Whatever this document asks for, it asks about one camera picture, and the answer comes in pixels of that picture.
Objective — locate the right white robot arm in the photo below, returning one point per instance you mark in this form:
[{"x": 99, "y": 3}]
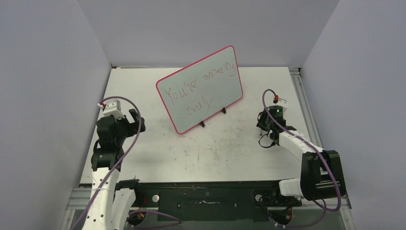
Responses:
[{"x": 321, "y": 174}]

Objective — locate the aluminium right rail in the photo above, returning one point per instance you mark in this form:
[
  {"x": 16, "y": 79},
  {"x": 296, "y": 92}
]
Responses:
[{"x": 303, "y": 95}]

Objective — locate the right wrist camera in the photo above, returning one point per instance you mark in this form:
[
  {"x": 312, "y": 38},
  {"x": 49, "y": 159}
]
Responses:
[{"x": 282, "y": 102}]

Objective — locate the aluminium front rail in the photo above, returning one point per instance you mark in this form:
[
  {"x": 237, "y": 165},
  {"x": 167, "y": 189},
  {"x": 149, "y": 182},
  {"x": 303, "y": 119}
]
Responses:
[{"x": 80, "y": 196}]

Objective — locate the pink framed whiteboard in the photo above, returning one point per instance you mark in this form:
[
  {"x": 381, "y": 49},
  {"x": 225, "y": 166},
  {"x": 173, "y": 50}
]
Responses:
[{"x": 202, "y": 89}]

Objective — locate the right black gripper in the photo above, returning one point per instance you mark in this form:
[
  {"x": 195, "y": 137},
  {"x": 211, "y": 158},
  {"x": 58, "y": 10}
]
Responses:
[{"x": 262, "y": 124}]

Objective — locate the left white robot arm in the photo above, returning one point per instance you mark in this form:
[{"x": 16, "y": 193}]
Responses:
[{"x": 110, "y": 199}]

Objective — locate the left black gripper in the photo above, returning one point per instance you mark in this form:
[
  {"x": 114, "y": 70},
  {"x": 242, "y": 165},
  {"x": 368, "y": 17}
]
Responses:
[{"x": 133, "y": 127}]

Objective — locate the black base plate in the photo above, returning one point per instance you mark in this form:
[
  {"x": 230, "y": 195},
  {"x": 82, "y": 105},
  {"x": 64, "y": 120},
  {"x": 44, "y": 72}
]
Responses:
[{"x": 210, "y": 201}]

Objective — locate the aluminium rail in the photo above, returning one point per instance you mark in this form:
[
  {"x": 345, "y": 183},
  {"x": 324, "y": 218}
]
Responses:
[
  {"x": 80, "y": 196},
  {"x": 303, "y": 95}
]

